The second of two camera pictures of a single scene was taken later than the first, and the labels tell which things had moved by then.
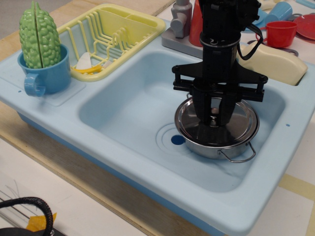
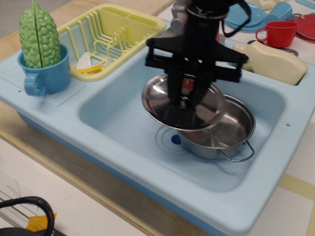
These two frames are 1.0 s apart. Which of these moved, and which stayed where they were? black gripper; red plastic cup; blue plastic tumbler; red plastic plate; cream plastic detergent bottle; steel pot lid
Moved: black gripper; steel pot lid
Stayed: red plastic cup; blue plastic tumbler; red plastic plate; cream plastic detergent bottle
